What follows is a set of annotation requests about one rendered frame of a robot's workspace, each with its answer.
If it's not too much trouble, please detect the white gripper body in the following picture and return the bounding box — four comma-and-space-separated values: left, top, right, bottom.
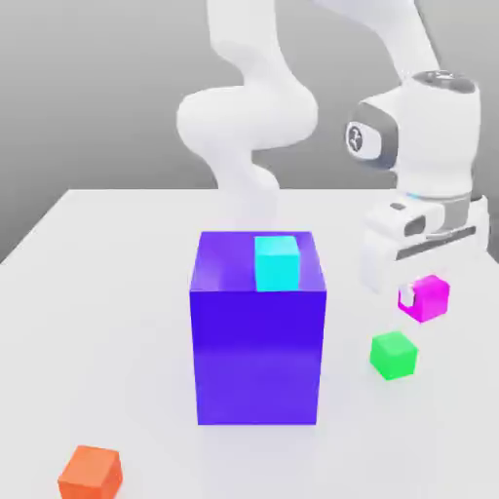
359, 196, 490, 294

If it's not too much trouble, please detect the small magenta cube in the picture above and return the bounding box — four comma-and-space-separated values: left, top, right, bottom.
397, 274, 451, 324

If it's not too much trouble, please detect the small green cube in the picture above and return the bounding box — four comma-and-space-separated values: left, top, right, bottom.
368, 330, 419, 382

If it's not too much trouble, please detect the small cyan cube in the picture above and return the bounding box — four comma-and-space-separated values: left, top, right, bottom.
253, 235, 300, 292

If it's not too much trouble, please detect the small orange cube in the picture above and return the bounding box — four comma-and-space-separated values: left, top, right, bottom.
57, 444, 124, 499

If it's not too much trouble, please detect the large blue box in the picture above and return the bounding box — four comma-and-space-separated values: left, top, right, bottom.
189, 230, 327, 426

